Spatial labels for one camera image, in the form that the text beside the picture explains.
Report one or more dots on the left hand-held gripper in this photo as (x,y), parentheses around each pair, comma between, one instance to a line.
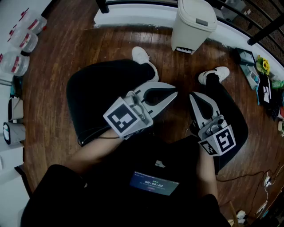
(121,118)

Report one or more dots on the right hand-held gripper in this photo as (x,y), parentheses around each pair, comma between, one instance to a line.
(223,140)

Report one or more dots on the white lidded trash bin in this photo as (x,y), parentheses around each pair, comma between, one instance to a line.
(190,33)

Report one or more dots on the person's left forearm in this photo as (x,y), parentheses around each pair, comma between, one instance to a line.
(95,150)

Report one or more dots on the person's right forearm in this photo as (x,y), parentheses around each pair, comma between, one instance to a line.
(207,173)

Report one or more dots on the person's right leg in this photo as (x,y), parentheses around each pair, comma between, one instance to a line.
(233,119)

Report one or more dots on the person's leg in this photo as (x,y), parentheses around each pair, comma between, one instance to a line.
(99,93)
(233,119)

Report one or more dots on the person's right white shoe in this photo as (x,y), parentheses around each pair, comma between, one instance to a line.
(219,73)

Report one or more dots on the person's white shoe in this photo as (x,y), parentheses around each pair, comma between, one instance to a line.
(140,55)
(219,73)

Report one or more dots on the person's left white shoe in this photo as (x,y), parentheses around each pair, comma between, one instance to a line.
(140,55)

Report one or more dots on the grey flat tray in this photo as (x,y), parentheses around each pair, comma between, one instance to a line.
(247,73)

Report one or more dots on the small white blue-rimmed bin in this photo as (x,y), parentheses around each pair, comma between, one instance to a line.
(254,78)

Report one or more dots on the person's left leg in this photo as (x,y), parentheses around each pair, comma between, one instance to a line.
(99,93)

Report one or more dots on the sunflower bouquet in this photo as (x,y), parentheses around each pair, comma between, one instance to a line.
(264,65)

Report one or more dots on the small red item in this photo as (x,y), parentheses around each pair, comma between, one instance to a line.
(281,113)

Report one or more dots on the green plastic bottle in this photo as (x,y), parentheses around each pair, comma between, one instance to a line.
(278,84)

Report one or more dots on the white low ledge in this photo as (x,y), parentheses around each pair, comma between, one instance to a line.
(133,16)

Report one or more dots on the phone with lit screen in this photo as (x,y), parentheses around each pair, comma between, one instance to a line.
(153,184)

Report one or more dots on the white power adapter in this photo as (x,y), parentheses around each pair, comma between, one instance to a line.
(267,180)

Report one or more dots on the crumpled white tissue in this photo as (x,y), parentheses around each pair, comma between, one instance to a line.
(241,215)

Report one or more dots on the person's black shirt torso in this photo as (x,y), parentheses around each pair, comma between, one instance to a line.
(111,199)

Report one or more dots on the white square container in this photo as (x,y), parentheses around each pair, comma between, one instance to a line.
(16,108)

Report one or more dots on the grey marbled waste bin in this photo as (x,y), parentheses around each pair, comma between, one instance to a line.
(16,133)

